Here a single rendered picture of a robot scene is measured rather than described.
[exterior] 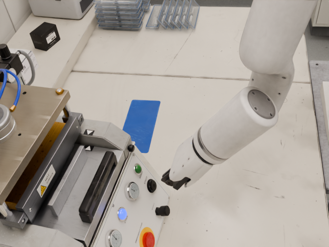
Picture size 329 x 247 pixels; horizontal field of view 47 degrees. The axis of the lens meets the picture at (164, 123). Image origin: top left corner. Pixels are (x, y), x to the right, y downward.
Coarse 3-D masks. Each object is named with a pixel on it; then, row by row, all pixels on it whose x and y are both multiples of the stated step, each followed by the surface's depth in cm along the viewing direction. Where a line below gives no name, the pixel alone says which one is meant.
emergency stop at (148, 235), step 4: (148, 232) 88; (144, 236) 87; (148, 236) 87; (152, 236) 89; (144, 240) 86; (148, 240) 87; (152, 240) 88; (144, 244) 86; (148, 244) 87; (152, 244) 88
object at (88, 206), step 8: (112, 152) 79; (104, 160) 78; (112, 160) 79; (104, 168) 76; (96, 176) 75; (104, 176) 76; (96, 184) 74; (88, 192) 72; (96, 192) 73; (88, 200) 71; (96, 200) 73; (80, 208) 70; (88, 208) 70; (80, 216) 71; (88, 216) 70
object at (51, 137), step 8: (56, 128) 80; (48, 136) 79; (56, 136) 79; (48, 144) 77; (40, 152) 76; (32, 160) 75; (40, 160) 74; (32, 168) 73; (24, 176) 72; (32, 176) 72; (16, 184) 71; (24, 184) 71; (16, 192) 70; (8, 200) 68; (16, 200) 68
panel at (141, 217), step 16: (128, 176) 87; (144, 176) 92; (144, 192) 91; (160, 192) 97; (112, 208) 80; (128, 208) 85; (144, 208) 90; (112, 224) 79; (128, 224) 84; (144, 224) 89; (160, 224) 94; (96, 240) 75; (128, 240) 83
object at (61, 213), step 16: (80, 144) 87; (80, 160) 80; (96, 160) 83; (64, 176) 76; (80, 176) 80; (112, 176) 80; (64, 192) 75; (80, 192) 77; (48, 208) 75; (64, 208) 75; (96, 208) 74; (48, 224) 73; (64, 224) 72; (80, 224) 72; (96, 224) 75; (80, 240) 70
